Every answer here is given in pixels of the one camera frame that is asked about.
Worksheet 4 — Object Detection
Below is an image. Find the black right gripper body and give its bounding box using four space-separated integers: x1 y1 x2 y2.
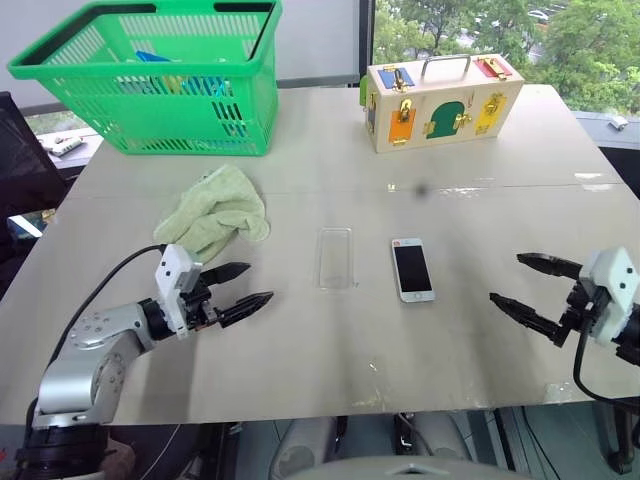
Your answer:
560 272 609 332

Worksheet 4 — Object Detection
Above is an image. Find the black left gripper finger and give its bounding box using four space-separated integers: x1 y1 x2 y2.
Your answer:
217 291 275 329
201 261 252 287

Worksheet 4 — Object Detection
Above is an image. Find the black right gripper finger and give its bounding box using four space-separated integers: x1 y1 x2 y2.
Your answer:
516 252 584 282
489 293 569 348

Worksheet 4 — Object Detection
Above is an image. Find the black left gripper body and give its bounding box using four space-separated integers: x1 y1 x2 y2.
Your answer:
179 272 225 332

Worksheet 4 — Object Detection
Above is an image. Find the clear plastic phone case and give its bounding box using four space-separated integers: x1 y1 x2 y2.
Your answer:
316 227 355 291

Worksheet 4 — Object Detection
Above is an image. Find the white smartphone with red sticker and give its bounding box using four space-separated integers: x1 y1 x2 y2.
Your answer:
390 237 436 304

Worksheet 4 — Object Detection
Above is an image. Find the light green towel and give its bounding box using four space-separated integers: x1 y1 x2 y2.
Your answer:
152 164 272 263

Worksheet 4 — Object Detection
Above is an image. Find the black stand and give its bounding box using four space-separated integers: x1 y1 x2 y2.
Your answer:
606 399 640 476

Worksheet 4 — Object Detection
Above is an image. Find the green plastic shopping basket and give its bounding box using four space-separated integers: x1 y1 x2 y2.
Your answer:
6 0 284 157

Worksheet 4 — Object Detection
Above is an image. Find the wooden lock puzzle box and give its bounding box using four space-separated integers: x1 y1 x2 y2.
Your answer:
358 53 525 154

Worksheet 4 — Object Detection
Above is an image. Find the grey robot torso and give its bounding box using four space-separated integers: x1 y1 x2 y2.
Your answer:
286 452 519 480

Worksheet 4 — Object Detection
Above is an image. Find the small white green box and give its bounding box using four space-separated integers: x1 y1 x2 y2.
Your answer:
41 133 84 158

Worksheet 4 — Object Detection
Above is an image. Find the black mesh chair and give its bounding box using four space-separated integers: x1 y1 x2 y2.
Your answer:
0 91 72 301

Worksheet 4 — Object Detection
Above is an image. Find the blue packet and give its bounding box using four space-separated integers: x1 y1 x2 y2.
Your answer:
133 49 174 64

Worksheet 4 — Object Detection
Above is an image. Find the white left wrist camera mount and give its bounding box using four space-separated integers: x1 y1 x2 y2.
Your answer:
154 243 204 342

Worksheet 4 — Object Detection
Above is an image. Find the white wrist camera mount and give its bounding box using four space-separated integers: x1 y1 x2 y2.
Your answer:
582 246 640 347
154 243 204 342

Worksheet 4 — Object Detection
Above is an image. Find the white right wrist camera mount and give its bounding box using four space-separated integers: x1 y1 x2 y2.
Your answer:
582 246 640 347

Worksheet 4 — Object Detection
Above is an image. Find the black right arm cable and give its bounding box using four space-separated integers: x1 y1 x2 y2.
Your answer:
572 319 640 404

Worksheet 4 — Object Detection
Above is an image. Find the black basket handle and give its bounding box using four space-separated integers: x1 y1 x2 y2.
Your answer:
213 0 281 62
19 0 169 66

